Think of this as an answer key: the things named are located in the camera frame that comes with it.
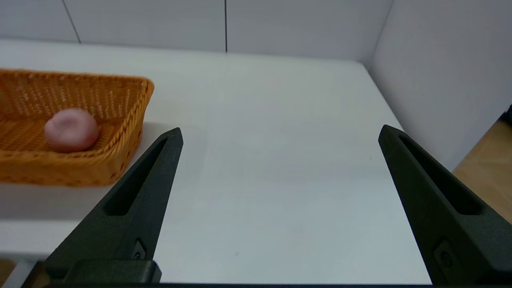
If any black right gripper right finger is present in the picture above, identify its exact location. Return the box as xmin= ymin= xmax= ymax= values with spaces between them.
xmin=378 ymin=124 xmax=512 ymax=286

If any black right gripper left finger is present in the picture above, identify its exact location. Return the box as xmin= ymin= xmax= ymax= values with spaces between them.
xmin=22 ymin=127 xmax=184 ymax=284

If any orange woven wicker basket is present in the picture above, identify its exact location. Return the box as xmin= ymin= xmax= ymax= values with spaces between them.
xmin=0 ymin=69 xmax=155 ymax=188

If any pink peach toy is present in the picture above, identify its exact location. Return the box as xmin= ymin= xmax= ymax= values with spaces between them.
xmin=44 ymin=108 xmax=100 ymax=154

